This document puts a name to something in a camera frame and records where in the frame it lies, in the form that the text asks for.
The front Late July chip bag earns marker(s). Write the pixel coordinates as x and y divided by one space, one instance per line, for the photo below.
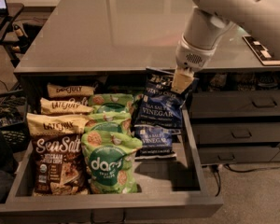
59 161

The black wire crate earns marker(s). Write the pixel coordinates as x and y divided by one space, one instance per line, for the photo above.
13 110

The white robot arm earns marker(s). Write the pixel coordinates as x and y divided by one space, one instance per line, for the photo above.
210 20

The open grey top drawer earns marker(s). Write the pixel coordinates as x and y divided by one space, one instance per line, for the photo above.
167 190

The closed grey drawer lower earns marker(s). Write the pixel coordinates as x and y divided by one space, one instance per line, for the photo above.
215 155

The closed grey drawer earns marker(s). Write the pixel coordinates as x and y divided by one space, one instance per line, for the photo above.
235 104
224 133
215 155

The rear green Dang chip bag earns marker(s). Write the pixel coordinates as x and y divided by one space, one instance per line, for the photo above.
107 102

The grey cabinet counter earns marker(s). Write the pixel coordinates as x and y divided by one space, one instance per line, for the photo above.
91 36

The closed grey drawer middle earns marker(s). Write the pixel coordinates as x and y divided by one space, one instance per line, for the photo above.
224 133

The late july chip bag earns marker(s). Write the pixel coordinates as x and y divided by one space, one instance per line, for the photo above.
55 91
63 107
59 161

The middle green Dang chip bag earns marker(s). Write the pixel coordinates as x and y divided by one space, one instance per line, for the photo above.
109 121

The middle Late July chip bag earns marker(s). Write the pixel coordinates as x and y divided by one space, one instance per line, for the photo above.
63 107

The closed grey drawer upper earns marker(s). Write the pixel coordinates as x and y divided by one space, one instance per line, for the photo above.
235 104

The black white fiducial marker board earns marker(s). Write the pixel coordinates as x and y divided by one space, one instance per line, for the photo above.
265 57

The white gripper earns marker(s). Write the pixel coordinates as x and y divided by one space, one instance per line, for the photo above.
192 57

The dark side desk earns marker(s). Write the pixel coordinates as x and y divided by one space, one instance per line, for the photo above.
14 10

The rear Late July chip bag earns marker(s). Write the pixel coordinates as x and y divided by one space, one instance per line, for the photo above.
55 91

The blue kettle chip bag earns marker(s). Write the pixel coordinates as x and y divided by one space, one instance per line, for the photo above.
157 142
160 106

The green dang chip bag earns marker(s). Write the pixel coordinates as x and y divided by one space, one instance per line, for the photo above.
109 157
107 102
109 121

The front green Dang chip bag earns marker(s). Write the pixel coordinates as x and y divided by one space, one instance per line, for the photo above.
109 157

